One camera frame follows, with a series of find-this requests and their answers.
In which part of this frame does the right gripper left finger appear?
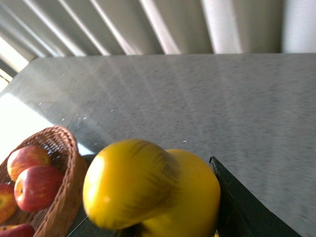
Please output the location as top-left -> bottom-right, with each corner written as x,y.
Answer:
68,215 -> 120,237

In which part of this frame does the red yellow apple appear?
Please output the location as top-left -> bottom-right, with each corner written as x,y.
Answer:
0,183 -> 18,224
7,145 -> 51,182
0,223 -> 35,237

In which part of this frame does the long straight yellow banana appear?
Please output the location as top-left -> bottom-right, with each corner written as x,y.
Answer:
82,139 -> 221,237

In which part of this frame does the white pleated curtain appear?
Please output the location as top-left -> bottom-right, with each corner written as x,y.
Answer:
0,0 -> 316,72

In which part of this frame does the red yellow apple in basket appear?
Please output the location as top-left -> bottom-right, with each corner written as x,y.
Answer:
7,145 -> 51,182

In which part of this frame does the left brown wicker basket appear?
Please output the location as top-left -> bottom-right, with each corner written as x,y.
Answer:
4,125 -> 87,237

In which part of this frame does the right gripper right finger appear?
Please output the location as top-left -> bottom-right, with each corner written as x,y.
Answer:
209,157 -> 299,237

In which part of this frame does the dark red apple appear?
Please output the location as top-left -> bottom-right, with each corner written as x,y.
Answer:
14,165 -> 64,212

